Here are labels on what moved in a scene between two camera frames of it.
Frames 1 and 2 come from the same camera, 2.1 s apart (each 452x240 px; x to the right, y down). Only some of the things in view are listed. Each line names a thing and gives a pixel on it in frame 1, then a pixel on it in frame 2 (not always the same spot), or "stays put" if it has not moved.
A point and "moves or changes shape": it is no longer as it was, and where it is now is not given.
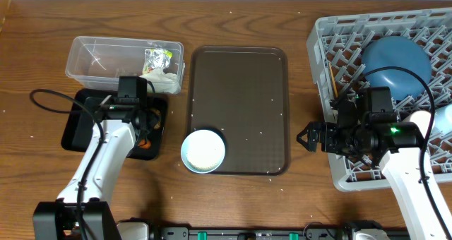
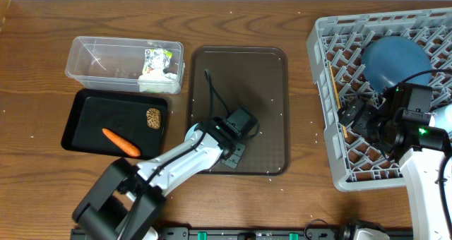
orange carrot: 145,145 moves or changes shape
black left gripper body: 152,121 -> 236,158
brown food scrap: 158,114 stays put
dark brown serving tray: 241,92 stays put
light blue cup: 443,119 stays put
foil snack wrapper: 155,58 stays put
